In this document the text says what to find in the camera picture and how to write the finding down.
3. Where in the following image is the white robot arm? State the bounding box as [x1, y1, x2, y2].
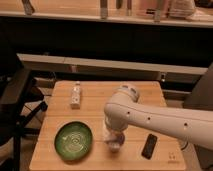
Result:
[104, 84, 213, 150]

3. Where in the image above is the dark ceramic cup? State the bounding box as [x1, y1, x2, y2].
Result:
[107, 134, 125, 152]

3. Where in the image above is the green glass bowl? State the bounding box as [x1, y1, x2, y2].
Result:
[54, 121, 93, 161]

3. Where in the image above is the white plastic bottle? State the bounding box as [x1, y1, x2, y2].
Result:
[71, 81, 81, 109]

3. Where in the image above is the black office chair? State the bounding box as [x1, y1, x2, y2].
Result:
[0, 50, 47, 171]

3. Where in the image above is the grey chair right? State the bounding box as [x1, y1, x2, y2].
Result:
[182, 63, 213, 170]

